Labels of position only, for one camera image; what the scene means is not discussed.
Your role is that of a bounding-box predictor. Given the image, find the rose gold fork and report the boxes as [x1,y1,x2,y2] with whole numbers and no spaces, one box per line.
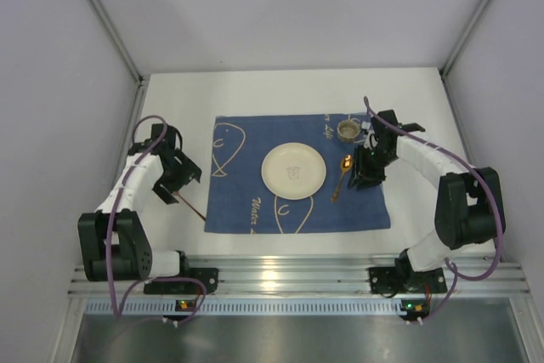
[177,193,207,222]

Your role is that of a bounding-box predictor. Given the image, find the gold spoon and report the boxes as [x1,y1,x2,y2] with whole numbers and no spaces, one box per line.
[331,155,354,203]

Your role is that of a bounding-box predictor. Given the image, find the right aluminium frame post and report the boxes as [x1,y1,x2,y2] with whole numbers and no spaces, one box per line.
[438,0,522,79]

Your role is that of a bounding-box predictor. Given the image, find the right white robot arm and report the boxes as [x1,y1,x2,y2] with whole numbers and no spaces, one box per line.
[348,110,506,280]

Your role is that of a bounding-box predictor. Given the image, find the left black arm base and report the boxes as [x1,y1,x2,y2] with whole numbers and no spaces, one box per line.
[144,268,219,295]

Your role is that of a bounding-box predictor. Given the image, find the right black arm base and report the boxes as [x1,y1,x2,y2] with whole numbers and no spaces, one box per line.
[368,266,448,298]

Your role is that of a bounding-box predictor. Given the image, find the aluminium frame post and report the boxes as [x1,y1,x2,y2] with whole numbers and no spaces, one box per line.
[63,0,145,83]
[438,0,522,79]

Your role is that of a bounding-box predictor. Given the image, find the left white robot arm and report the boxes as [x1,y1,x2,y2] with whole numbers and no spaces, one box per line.
[77,123,201,281]

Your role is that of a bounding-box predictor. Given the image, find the small beige ceramic cup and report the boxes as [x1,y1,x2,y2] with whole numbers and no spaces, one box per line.
[337,119,360,144]

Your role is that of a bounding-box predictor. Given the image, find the cream ceramic plate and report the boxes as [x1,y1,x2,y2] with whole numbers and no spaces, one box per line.
[261,143,326,201]

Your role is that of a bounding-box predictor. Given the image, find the blue fish pattern placemat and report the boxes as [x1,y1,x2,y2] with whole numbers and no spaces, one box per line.
[205,113,391,235]

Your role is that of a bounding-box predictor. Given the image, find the slotted grey cable duct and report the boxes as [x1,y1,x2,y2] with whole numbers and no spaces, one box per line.
[84,298,430,316]

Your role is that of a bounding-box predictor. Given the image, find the left aluminium frame post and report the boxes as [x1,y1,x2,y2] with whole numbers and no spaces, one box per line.
[63,0,145,83]

